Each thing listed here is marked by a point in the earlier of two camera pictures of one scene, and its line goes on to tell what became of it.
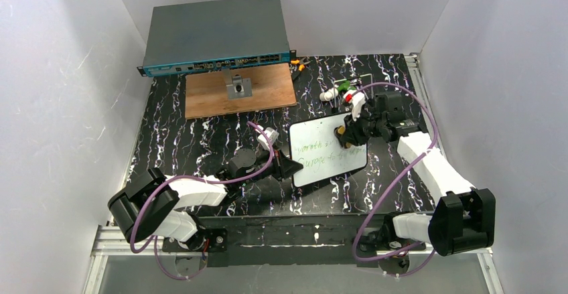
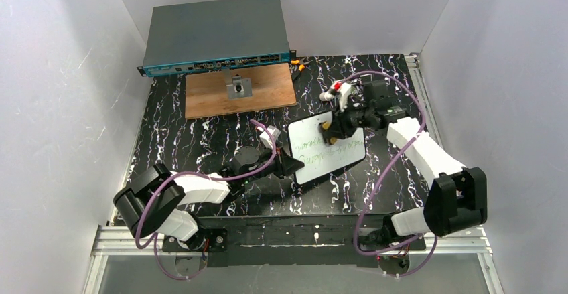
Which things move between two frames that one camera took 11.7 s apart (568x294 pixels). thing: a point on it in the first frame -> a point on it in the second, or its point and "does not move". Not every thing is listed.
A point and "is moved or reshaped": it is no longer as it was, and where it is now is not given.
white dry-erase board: (314, 144) does not move
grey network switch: (215, 35) does not move
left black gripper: (275, 162) does not move
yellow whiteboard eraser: (339, 130) is moved or reshaped
